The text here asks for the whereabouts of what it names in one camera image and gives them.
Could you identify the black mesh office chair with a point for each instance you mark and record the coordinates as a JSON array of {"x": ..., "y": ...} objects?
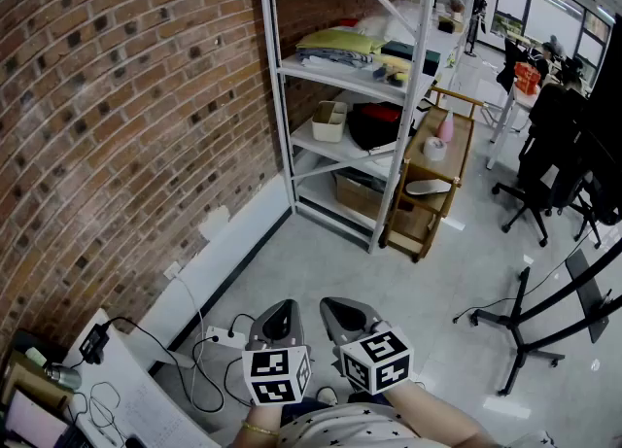
[{"x": 602, "y": 169}]

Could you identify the wooden cart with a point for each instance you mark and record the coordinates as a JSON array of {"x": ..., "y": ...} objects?
[{"x": 437, "y": 169}]

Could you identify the metal bottle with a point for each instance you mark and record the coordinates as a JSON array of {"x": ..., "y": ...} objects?
[{"x": 63, "y": 377}]

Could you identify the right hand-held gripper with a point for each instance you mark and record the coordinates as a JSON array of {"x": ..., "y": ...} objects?
[{"x": 376, "y": 363}]

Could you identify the white tape roll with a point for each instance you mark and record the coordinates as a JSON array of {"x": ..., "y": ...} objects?
[{"x": 434, "y": 148}]

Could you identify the laptop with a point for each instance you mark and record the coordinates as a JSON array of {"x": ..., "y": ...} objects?
[{"x": 34, "y": 419}]

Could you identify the white power strip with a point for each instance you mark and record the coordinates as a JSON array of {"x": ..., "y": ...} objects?
[{"x": 221, "y": 334}]

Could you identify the white wall outlet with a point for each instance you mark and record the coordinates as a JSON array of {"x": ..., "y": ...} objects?
[{"x": 172, "y": 271}]

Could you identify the pink cone bottle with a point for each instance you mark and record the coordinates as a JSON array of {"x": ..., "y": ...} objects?
[{"x": 445, "y": 127}]

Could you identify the beige organiser bin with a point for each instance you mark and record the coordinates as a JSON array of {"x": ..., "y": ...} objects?
[{"x": 329, "y": 120}]

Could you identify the black wheeled TV stand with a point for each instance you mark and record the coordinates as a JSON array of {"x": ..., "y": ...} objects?
[{"x": 517, "y": 334}]

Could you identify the black bag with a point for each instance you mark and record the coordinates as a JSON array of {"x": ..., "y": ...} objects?
[{"x": 374, "y": 132}]

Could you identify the folded yellow-green cloth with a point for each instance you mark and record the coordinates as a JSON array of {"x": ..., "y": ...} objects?
[{"x": 335, "y": 42}]

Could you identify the white oval tray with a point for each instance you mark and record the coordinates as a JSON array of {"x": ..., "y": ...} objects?
[{"x": 427, "y": 187}]

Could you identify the white star-print shirt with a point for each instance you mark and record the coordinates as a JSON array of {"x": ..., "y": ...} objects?
[{"x": 350, "y": 429}]

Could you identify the white office desk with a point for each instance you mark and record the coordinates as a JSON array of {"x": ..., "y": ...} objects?
[{"x": 503, "y": 120}]

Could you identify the black power adapter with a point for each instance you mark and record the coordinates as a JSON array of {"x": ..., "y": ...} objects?
[{"x": 93, "y": 343}]

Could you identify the person's right forearm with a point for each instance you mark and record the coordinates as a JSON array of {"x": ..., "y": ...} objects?
[{"x": 432, "y": 412}]

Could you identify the window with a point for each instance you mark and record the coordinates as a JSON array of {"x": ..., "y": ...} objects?
[{"x": 549, "y": 9}]

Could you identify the person's white shoe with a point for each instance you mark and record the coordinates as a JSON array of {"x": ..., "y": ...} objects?
[{"x": 326, "y": 395}]

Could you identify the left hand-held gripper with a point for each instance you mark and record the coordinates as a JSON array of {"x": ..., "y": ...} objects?
[{"x": 274, "y": 373}]

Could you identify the large black office chair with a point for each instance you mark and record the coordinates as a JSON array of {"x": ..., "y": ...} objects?
[{"x": 549, "y": 154}]

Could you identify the person's left forearm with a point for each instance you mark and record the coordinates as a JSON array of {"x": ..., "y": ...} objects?
[{"x": 257, "y": 417}]

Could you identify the dark green box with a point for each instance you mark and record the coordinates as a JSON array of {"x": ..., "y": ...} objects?
[{"x": 408, "y": 55}]

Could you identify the orange crate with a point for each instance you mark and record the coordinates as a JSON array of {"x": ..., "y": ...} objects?
[{"x": 527, "y": 78}]

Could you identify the white work table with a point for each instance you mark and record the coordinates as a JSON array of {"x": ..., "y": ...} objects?
[{"x": 141, "y": 397}]

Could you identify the red box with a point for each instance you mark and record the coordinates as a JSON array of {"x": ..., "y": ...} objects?
[{"x": 381, "y": 113}]

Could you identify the brown cardboard box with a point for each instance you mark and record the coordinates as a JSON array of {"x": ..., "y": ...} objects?
[{"x": 29, "y": 378}]

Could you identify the clear plastic bag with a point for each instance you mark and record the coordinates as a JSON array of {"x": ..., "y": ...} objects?
[{"x": 389, "y": 21}]

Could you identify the folded grey cloth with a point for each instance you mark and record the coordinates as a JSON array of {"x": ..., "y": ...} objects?
[{"x": 325, "y": 58}]

